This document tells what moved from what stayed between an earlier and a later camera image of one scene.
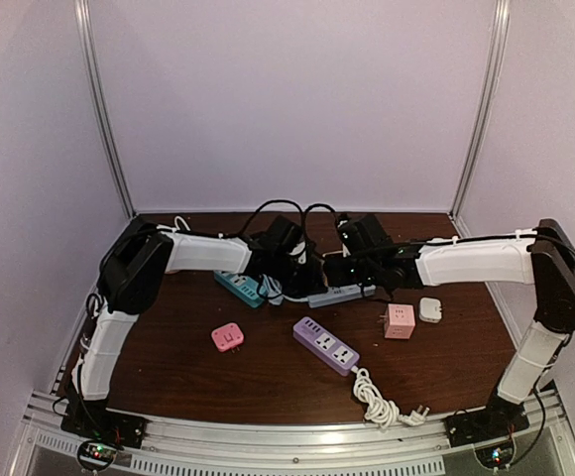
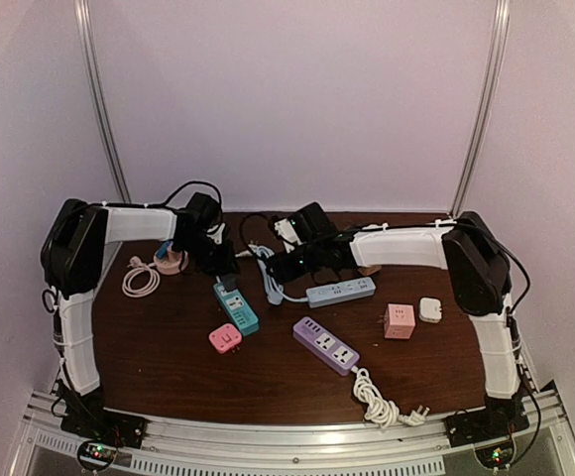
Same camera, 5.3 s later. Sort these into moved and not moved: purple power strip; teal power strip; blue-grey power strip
Moved: teal power strip
Not moved: blue-grey power strip; purple power strip
